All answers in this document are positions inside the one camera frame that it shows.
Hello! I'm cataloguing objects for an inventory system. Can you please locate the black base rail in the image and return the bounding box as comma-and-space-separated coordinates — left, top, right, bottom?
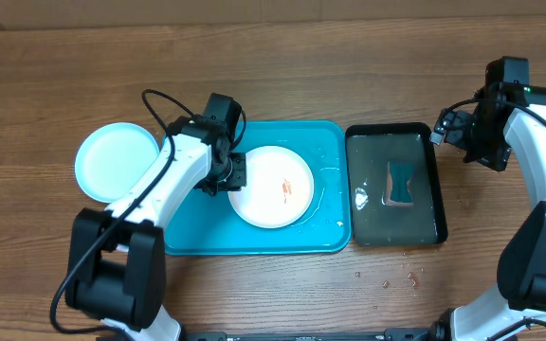
180, 328, 429, 341

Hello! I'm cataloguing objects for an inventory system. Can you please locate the white plate with red stain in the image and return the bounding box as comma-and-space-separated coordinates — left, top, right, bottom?
228, 146, 315, 228

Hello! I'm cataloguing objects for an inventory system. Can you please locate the light blue plate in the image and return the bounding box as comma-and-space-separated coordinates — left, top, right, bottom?
74, 122, 159, 203

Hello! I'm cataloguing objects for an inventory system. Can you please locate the teal plastic tray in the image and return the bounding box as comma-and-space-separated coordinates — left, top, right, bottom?
164, 120, 352, 256

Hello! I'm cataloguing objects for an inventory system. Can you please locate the black water tray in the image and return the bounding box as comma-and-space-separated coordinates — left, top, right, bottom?
345, 122, 448, 247

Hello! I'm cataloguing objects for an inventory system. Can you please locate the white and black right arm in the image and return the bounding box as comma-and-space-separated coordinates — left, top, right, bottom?
428, 82, 546, 340

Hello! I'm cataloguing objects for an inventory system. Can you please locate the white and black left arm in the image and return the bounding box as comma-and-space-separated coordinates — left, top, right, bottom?
50, 113, 246, 340

